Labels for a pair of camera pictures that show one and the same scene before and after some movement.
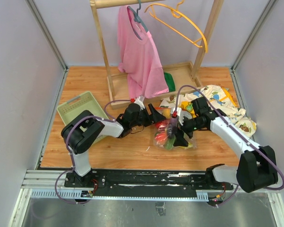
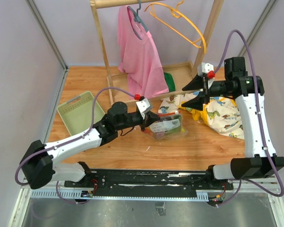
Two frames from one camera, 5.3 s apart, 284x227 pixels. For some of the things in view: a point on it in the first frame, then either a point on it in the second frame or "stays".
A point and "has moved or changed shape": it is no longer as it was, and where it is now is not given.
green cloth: [170, 82] stays
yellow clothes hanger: [177, 14] stays
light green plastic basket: [85, 101] stays
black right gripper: [180, 140] -> [197, 102]
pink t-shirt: [139, 57] stays
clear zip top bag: [164, 132] has moved or changed shape
